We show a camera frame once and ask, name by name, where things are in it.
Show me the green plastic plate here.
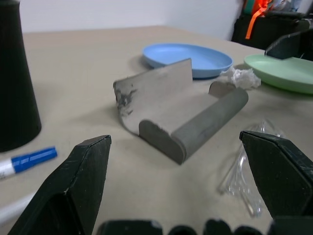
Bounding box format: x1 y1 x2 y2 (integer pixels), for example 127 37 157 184
244 54 313 95

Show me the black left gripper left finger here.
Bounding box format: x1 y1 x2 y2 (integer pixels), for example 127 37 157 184
7 134 112 235

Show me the clear plastic wrapper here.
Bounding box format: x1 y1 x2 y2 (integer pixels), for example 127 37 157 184
218 119 287 218

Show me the black conical pen holder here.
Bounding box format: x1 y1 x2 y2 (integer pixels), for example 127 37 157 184
0 0 42 153

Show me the white tissue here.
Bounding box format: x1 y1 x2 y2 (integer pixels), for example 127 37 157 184
220 68 262 91

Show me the orange strap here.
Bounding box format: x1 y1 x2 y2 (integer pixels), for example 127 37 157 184
245 0 269 40

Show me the grey metal stand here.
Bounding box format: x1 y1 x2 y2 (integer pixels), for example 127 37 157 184
112 58 249 165

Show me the white marker with blue cap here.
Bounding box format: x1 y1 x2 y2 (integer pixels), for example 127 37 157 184
0 146 59 181

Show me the blue plastic plate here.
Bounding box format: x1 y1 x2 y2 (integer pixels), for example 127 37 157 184
142 43 234 79

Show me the dark green cylindrical object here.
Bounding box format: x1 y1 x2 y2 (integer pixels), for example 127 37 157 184
243 0 256 14

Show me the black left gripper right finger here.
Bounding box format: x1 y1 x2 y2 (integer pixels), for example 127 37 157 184
239 130 313 218

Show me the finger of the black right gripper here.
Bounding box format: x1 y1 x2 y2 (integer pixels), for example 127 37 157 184
265 30 313 61

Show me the black bag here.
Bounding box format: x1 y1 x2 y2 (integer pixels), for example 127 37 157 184
231 11 313 52

